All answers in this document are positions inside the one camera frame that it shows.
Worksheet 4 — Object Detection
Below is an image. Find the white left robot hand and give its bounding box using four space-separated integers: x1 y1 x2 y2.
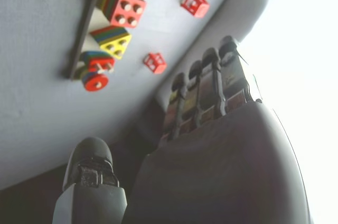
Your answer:
52 35 315 224

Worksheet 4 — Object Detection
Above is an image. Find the red round block stack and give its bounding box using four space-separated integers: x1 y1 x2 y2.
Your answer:
73 64 109 92

